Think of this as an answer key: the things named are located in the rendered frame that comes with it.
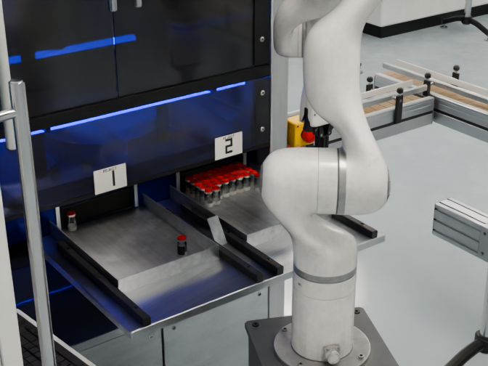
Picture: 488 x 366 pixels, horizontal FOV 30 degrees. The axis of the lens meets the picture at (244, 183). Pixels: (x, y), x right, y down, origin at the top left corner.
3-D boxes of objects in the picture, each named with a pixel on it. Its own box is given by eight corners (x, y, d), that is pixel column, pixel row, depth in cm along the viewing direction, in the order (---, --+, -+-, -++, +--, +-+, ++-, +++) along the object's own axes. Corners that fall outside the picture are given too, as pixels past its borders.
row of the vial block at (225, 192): (197, 202, 234) (197, 186, 232) (253, 184, 244) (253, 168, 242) (202, 205, 232) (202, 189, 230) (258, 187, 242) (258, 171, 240)
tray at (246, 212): (170, 197, 237) (169, 185, 236) (250, 173, 251) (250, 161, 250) (247, 248, 212) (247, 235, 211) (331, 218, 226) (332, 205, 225)
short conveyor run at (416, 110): (266, 178, 257) (266, 125, 250) (234, 160, 268) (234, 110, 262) (436, 125, 293) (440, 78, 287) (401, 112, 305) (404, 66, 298)
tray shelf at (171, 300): (32, 246, 217) (30, 240, 217) (265, 174, 255) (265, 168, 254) (131, 340, 182) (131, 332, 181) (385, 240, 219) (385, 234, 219)
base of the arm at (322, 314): (384, 370, 173) (390, 287, 165) (287, 384, 169) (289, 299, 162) (352, 316, 190) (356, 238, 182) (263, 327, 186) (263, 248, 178)
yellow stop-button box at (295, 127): (278, 141, 251) (279, 116, 248) (298, 135, 255) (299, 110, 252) (295, 149, 246) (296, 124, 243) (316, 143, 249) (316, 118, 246)
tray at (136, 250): (50, 234, 219) (49, 221, 218) (144, 205, 233) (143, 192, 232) (118, 294, 194) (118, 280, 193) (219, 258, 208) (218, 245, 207)
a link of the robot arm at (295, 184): (358, 284, 166) (365, 164, 156) (257, 281, 167) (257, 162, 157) (355, 252, 177) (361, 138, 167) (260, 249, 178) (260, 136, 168)
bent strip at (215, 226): (207, 240, 216) (206, 218, 213) (217, 237, 217) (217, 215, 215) (241, 264, 206) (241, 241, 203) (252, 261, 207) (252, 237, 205)
